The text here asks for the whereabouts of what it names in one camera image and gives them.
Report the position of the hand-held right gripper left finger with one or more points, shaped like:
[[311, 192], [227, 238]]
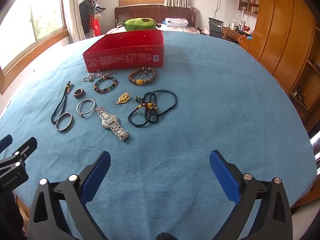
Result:
[[96, 177]]

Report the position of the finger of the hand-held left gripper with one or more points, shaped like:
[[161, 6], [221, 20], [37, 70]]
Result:
[[27, 146], [5, 141]]

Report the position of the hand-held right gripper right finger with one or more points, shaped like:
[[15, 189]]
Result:
[[225, 177]]

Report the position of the gold pendant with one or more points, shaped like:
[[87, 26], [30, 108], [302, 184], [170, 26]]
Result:
[[123, 98]]

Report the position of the red plastic box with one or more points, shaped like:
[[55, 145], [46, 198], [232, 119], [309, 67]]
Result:
[[125, 60]]

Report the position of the black bangle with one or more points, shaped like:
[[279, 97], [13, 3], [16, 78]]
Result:
[[58, 129]]

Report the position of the silver metal wristwatch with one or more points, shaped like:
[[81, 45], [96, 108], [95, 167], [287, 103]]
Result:
[[109, 122]]

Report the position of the silver bangle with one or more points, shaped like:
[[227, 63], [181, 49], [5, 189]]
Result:
[[78, 110]]

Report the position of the large wooden framed window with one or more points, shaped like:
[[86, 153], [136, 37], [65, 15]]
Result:
[[37, 17]]

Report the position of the wooden desk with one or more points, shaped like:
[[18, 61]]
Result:
[[231, 36]]

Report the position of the pink bed sheet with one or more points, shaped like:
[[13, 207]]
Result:
[[111, 31]]

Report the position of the wooden coat rack with clothes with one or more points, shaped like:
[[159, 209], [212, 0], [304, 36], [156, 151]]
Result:
[[86, 15]]

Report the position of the pink plush toy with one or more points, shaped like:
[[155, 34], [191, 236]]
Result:
[[205, 31]]

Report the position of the black office chair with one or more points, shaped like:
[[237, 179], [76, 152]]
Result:
[[215, 27]]

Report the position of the wooden wardrobe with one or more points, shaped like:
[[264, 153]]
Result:
[[282, 30]]

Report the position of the green avocado plush toy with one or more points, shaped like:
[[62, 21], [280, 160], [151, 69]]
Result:
[[137, 24]]

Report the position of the folded patterned blanket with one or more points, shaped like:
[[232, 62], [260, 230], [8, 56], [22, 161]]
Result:
[[176, 22]]

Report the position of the dark wooden bed headboard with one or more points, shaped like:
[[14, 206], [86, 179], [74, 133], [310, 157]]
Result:
[[150, 11]]

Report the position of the wall shelf with books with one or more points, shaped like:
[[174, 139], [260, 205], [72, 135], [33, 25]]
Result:
[[248, 3]]

